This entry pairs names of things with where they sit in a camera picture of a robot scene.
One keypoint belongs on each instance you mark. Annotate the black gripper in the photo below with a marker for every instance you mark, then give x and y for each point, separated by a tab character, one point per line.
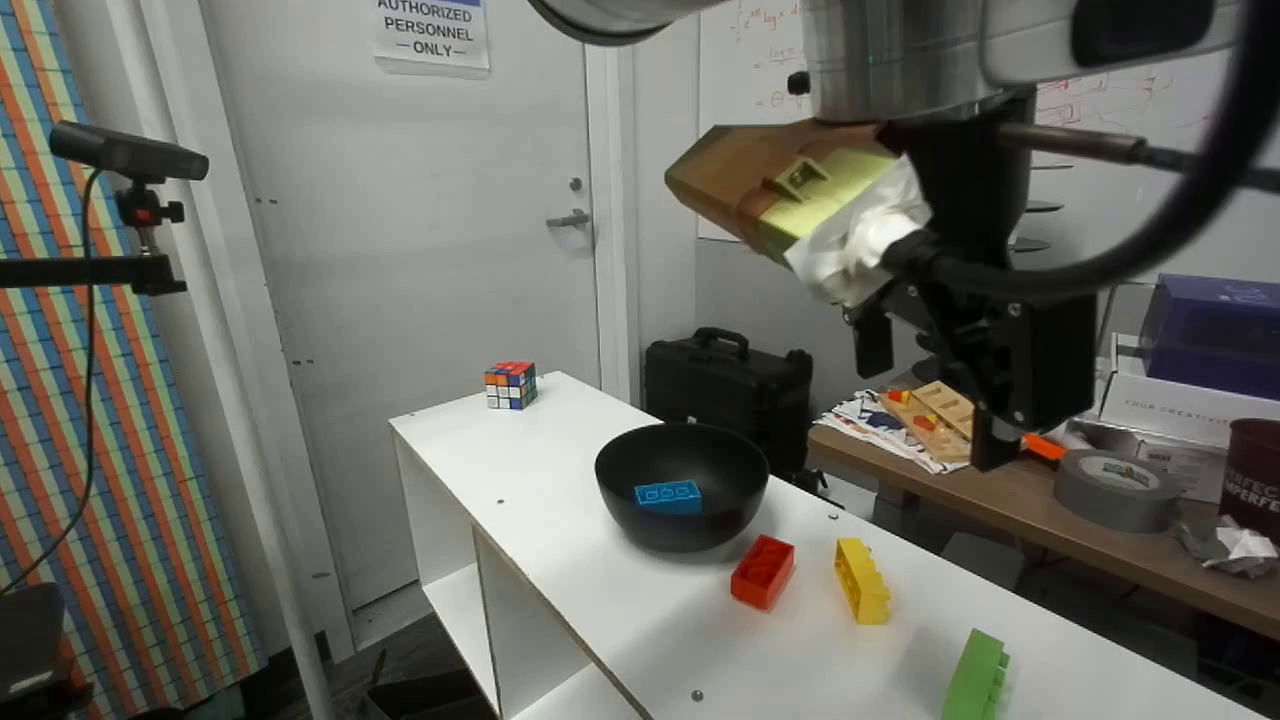
1014	345

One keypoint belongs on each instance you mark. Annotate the yellow toy building block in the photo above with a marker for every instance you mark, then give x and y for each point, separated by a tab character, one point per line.
860	580

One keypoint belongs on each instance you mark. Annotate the red toy building block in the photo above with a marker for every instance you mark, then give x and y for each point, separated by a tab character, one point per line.
762	570

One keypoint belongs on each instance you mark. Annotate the blue toy building block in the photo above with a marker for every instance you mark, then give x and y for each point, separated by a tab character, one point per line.
667	498

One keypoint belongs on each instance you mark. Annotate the green toy building block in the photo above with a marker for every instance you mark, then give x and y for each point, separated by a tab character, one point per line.
976	679

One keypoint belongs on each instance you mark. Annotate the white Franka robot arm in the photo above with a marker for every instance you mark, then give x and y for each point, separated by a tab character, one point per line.
907	42

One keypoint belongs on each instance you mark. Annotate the black bowl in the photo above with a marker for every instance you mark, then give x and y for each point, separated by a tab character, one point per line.
683	524

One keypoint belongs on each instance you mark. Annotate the wooden orange game box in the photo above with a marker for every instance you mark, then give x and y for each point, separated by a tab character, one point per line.
943	405

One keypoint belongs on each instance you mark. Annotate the magazine papers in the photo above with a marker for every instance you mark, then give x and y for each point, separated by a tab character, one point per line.
860	424

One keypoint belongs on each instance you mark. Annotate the wooden desk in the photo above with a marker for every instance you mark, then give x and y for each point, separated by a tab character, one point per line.
1041	523

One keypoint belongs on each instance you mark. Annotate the black hard carrying case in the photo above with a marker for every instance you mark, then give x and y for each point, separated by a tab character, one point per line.
725	392

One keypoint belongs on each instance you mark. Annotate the white cardboard box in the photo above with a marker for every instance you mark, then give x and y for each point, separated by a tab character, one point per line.
1173	414

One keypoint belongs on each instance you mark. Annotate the dark blue box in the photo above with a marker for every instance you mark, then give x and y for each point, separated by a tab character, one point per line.
1214	334

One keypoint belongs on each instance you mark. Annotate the dark red mug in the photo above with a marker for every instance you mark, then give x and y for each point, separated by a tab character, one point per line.
1253	473

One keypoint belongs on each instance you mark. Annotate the crumpled silver foil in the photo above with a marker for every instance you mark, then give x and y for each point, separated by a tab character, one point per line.
1235	545

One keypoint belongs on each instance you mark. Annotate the white shelf unit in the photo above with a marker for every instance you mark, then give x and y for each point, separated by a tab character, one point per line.
641	624

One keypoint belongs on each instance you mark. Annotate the Rubik's cube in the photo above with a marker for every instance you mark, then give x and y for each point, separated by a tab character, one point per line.
510	387

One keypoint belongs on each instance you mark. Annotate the white door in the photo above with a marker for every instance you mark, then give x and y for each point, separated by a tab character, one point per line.
403	264

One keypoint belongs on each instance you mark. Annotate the white paper door sign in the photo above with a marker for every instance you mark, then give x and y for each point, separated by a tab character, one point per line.
430	28

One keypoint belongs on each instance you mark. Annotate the grey duct tape roll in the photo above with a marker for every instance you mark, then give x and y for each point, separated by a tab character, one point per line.
1116	488

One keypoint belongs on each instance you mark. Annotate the tan wrist camera box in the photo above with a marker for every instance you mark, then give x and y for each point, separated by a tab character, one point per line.
785	187

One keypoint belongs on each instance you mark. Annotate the colourful striped wall panel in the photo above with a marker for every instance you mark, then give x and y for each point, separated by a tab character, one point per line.
135	532

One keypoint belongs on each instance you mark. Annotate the black camera on stand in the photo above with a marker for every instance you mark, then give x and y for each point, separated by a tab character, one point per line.
125	154

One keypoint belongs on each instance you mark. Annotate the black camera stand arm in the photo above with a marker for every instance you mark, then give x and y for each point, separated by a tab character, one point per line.
92	274

